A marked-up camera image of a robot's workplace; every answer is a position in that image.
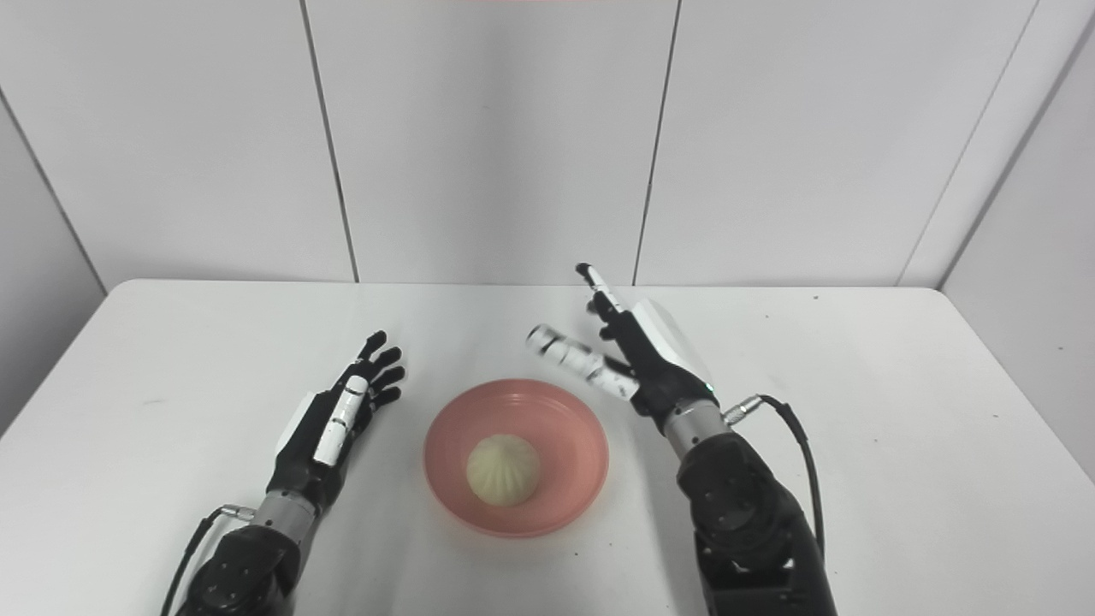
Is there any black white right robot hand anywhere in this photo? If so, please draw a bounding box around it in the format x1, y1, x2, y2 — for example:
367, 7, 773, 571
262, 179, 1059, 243
525, 262, 719, 438

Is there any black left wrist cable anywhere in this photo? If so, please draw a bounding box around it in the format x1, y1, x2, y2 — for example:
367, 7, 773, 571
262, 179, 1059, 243
159, 504, 257, 616

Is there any cream steamed bun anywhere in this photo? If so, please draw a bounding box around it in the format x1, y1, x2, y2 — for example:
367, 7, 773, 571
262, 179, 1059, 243
465, 433, 542, 507

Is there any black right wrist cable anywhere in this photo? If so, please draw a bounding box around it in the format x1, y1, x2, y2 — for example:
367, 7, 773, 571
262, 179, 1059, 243
723, 394, 827, 559

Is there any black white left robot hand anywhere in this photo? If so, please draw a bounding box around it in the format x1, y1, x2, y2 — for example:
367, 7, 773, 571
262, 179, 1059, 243
273, 330, 407, 515

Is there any pink round plate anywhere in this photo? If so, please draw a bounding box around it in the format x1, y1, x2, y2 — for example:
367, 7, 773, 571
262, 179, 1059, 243
423, 379, 611, 539

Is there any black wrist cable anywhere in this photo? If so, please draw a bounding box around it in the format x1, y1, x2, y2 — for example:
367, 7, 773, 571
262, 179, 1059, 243
723, 394, 827, 559
159, 504, 257, 616

